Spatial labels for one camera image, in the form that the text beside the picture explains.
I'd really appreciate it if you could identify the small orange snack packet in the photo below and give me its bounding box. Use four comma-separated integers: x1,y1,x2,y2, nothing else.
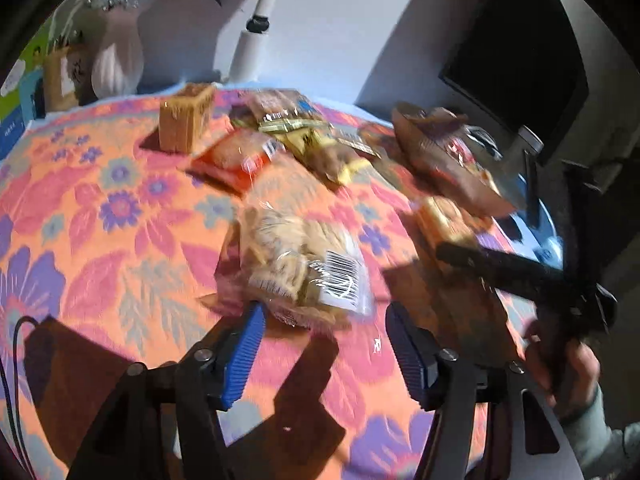
415,195,481,248

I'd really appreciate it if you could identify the white ribbed vase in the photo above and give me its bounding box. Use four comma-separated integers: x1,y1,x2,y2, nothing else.
91,7,146,103

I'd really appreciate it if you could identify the large clear sachima packet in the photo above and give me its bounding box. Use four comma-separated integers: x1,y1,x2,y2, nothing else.
240,152,361,211

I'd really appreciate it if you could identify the cartoon print snack packet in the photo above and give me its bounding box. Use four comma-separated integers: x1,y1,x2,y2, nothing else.
235,89,326,126

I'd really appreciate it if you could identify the red clear snack packet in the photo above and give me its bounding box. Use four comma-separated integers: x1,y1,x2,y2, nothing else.
430,125,496,186

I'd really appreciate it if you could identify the black monitor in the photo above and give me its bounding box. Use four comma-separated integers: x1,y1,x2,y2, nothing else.
439,0,591,166

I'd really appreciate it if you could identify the black cable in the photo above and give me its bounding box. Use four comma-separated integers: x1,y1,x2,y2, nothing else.
0,315,41,480

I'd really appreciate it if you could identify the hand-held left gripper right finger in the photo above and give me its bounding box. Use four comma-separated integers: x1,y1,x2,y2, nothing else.
385,302,586,480

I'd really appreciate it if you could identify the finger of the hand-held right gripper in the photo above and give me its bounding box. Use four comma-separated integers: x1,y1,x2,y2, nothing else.
436,242,576,306

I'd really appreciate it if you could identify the clear barcode pastry packet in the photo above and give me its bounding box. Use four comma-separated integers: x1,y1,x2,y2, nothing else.
200,200,376,331

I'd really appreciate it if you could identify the brown square snack packet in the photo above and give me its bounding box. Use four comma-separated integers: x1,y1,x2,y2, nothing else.
159,84,217,155

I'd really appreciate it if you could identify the brown ribbed bowl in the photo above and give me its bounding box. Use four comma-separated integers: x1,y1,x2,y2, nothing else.
390,102,528,218

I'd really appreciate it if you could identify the person's right forearm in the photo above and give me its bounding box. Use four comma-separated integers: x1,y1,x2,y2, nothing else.
562,385,640,480

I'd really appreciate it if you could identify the person's right hand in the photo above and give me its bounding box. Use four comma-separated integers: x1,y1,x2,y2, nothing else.
522,317,601,421

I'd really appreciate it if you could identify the white lamp post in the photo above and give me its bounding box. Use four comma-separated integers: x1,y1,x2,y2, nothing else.
227,0,281,83

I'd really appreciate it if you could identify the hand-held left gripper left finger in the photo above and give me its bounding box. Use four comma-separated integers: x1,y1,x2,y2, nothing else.
65,302,268,480

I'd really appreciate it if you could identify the green book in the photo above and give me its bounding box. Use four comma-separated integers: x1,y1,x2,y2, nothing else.
0,35,51,146

